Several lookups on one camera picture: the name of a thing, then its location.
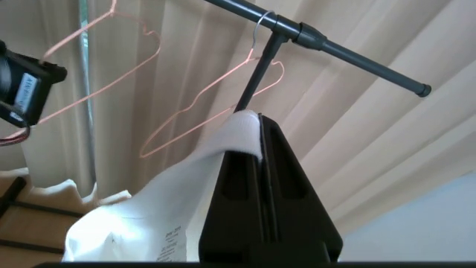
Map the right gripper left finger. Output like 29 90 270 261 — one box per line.
199 148 278 264

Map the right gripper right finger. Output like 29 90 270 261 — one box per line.
259 113 344 264

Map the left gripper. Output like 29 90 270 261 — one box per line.
0 47 68 130

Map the pink clothes hanger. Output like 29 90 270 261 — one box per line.
0 0 162 141
139 10 286 160

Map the white printed t-shirt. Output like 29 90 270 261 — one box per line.
61 109 264 264

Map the black clothes rack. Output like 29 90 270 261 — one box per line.
0 0 432 256

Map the beige curtain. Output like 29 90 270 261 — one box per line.
0 0 476 239

